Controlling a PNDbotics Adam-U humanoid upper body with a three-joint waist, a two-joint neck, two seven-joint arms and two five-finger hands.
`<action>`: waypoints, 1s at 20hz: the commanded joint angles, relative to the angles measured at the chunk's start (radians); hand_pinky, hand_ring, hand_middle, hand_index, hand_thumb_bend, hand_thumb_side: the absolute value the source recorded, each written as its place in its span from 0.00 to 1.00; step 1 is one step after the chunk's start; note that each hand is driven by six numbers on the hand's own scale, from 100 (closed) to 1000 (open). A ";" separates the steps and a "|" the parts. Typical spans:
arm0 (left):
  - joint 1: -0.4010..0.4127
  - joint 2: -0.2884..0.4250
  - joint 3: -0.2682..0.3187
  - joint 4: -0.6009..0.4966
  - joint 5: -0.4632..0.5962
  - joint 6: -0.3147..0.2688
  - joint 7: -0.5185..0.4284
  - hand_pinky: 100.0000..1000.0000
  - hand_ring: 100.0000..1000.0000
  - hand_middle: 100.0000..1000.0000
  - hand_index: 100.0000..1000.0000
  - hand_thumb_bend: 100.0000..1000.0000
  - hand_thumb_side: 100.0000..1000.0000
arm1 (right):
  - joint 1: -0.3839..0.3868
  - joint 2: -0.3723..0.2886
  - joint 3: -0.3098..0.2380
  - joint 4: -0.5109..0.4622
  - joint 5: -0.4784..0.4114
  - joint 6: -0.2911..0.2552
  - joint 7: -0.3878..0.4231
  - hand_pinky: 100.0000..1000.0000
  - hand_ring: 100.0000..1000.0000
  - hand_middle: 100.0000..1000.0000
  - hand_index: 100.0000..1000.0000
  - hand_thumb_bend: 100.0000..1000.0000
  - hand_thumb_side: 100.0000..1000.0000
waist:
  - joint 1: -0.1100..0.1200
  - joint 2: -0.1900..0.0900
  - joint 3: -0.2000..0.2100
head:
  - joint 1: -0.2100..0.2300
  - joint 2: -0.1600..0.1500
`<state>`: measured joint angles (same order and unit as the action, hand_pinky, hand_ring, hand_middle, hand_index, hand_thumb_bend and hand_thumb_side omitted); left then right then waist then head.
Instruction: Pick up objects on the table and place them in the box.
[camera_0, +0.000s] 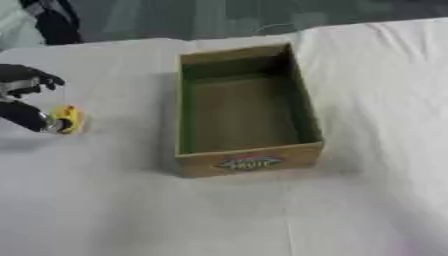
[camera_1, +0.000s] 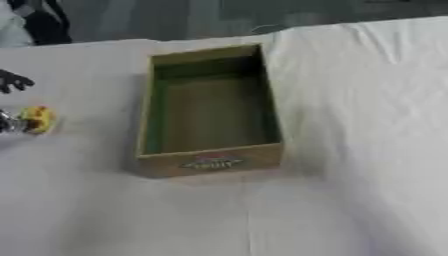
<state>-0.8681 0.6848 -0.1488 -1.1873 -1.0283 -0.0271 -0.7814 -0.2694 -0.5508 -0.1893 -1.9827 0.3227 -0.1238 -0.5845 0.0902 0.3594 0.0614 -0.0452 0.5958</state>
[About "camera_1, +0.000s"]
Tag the person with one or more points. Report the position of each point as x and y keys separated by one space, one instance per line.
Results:
x=29 y=23

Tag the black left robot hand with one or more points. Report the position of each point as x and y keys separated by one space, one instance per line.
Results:
x=11 y=81

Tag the yellow round toy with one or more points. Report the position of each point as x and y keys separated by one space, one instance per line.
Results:
x=39 y=119

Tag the tan cardboard box green inside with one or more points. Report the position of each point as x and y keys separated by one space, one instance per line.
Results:
x=210 y=113

